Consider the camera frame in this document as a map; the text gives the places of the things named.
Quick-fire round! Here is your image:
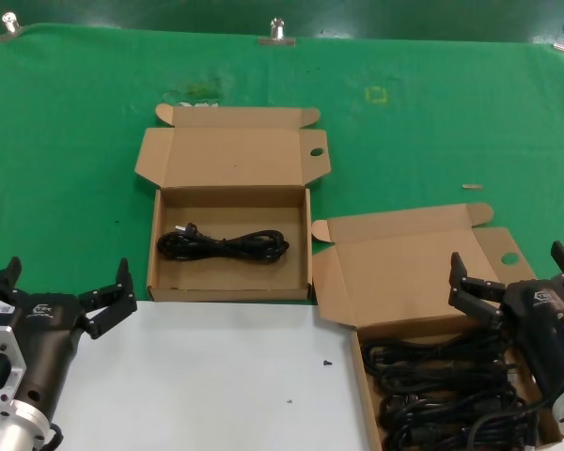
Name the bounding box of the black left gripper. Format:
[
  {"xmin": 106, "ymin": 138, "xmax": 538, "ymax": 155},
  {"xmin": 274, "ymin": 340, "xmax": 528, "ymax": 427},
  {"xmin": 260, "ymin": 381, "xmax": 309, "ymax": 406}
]
[{"xmin": 0, "ymin": 257, "xmax": 138, "ymax": 419}]

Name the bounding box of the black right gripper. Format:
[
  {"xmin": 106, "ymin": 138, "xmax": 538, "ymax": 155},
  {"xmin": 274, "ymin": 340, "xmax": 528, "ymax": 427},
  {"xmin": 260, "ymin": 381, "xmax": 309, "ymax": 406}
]
[{"xmin": 448, "ymin": 241, "xmax": 564, "ymax": 405}]

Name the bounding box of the black power cable bundle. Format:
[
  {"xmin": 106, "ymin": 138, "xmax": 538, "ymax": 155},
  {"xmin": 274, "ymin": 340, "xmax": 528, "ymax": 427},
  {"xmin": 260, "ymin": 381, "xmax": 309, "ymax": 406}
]
[
  {"xmin": 384, "ymin": 415, "xmax": 541, "ymax": 451},
  {"xmin": 156, "ymin": 224, "xmax": 291, "ymax": 262},
  {"xmin": 378, "ymin": 387, "xmax": 527, "ymax": 424},
  {"xmin": 361, "ymin": 335, "xmax": 511, "ymax": 382}
]

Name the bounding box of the open brown cardboard box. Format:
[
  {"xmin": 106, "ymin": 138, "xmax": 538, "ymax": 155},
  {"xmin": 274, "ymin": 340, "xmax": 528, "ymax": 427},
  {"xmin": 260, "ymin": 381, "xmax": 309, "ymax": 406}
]
[
  {"xmin": 311, "ymin": 202, "xmax": 563, "ymax": 451},
  {"xmin": 133, "ymin": 103, "xmax": 334, "ymax": 303}
]

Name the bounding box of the green table cloth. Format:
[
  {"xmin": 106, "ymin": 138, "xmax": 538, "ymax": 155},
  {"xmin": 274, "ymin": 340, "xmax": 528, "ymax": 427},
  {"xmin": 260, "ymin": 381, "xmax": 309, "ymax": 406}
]
[{"xmin": 0, "ymin": 22, "xmax": 564, "ymax": 306}]

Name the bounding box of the clear plastic scrap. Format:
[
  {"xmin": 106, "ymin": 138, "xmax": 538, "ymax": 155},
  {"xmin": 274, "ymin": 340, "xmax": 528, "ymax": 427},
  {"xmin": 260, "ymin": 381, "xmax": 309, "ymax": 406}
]
[{"xmin": 162, "ymin": 79, "xmax": 225, "ymax": 107}]

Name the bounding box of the silver left wrist bracket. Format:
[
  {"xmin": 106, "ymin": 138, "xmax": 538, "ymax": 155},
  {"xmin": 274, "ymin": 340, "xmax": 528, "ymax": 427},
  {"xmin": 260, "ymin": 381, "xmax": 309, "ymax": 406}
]
[{"xmin": 0, "ymin": 323, "xmax": 28, "ymax": 417}]

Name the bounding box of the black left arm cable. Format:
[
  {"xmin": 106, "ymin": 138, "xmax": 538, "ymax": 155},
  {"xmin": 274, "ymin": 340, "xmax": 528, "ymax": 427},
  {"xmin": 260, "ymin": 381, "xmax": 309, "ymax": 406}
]
[{"xmin": 41, "ymin": 422, "xmax": 65, "ymax": 451}]

